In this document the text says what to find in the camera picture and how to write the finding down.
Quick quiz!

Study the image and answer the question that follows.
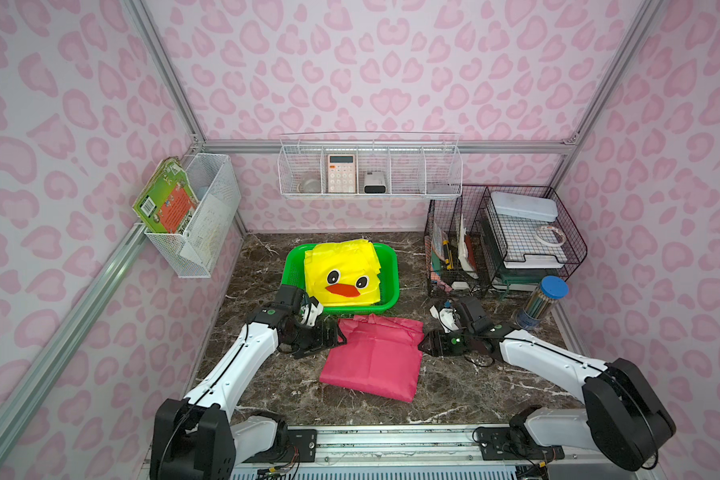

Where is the white wire wall shelf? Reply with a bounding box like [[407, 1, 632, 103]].
[[277, 132, 463, 199]]

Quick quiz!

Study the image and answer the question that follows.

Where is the white calculator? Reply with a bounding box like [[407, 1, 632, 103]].
[[327, 153, 357, 194]]

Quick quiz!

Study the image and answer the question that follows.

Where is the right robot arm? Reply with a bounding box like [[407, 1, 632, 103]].
[[419, 297, 677, 472]]

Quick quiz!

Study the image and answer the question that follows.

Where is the green plastic basket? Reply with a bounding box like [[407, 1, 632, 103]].
[[282, 242, 400, 315]]

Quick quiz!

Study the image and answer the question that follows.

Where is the blue lid pencil jar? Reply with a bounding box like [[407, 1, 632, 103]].
[[516, 275, 570, 330]]

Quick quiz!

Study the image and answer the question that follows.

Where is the black wire tray stack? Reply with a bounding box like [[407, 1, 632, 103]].
[[479, 185, 588, 293]]

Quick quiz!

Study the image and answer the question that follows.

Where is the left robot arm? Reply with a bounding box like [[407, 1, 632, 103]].
[[149, 285, 347, 479]]

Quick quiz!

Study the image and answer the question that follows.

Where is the small grey device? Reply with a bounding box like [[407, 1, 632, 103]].
[[362, 171, 388, 194]]

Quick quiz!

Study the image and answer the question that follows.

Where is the green and red booklet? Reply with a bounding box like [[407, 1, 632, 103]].
[[132, 157, 199, 234]]

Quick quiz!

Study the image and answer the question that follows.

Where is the white wire wall basket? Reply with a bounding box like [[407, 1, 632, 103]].
[[144, 153, 242, 279]]

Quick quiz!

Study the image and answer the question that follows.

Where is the white tape ring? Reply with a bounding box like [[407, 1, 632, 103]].
[[533, 224, 568, 248]]

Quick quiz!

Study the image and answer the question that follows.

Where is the white plastic box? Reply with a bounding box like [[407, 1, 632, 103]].
[[491, 192, 558, 223]]

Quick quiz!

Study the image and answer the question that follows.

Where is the black wire file rack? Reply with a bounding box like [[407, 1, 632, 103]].
[[424, 185, 489, 298]]

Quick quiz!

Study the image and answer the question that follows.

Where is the pink raincoat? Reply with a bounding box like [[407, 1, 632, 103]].
[[319, 314, 424, 403]]

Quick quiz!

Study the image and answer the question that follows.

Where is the yellow duck face raincoat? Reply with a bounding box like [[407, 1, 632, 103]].
[[304, 239, 381, 307]]

